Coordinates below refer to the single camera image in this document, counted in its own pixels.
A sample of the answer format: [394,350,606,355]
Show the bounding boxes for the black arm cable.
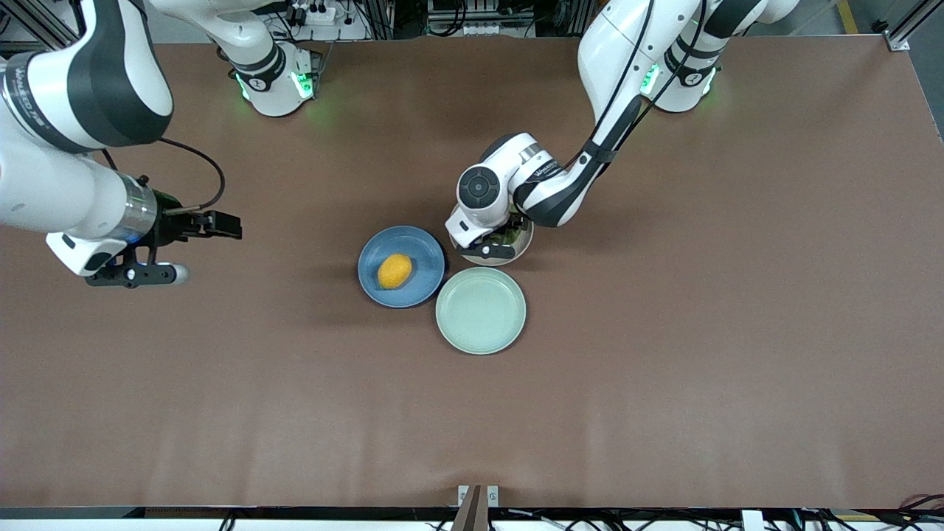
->
[564,0,709,178]
[100,136,226,215]

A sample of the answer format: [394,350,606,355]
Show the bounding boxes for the yellow lemon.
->
[378,254,413,291]

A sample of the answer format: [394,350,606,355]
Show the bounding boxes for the pale green plate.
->
[435,267,527,355]

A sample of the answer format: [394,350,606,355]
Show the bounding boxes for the aluminium frame profile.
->
[0,0,82,56]
[881,0,944,52]

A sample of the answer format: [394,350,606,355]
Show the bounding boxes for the black looped cable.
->
[896,493,944,528]

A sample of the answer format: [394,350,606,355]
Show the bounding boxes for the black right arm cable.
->
[100,136,226,215]

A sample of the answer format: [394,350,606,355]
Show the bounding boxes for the beige plate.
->
[448,218,534,267]

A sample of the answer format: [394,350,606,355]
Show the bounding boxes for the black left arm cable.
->
[564,0,709,178]

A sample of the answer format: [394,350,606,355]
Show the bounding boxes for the blue plate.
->
[358,226,446,308]

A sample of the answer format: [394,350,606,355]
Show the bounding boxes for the metal bracket at table edge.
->
[457,485,500,531]

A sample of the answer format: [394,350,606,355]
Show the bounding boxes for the white power strip with plugs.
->
[284,0,341,27]

